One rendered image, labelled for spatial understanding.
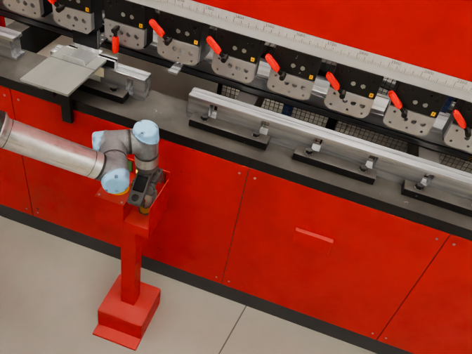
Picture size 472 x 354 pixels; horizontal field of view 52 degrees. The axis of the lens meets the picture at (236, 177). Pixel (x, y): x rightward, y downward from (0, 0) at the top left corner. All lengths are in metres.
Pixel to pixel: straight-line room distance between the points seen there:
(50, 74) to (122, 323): 1.04
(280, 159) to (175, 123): 0.41
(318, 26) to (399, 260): 0.92
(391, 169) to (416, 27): 0.52
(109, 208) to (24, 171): 0.76
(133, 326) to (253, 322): 0.55
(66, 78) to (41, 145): 0.56
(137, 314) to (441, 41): 1.54
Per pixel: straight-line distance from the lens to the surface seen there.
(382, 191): 1.79
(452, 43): 1.56
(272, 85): 1.69
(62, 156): 1.31
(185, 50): 1.72
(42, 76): 1.83
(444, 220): 1.80
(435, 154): 2.07
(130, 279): 2.04
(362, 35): 1.56
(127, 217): 1.71
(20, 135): 1.29
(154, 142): 1.46
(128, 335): 2.25
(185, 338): 2.26
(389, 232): 1.85
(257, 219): 1.92
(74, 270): 2.46
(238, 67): 1.70
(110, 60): 1.93
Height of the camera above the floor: 1.99
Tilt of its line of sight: 42 degrees down
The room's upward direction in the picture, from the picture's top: 12 degrees clockwise
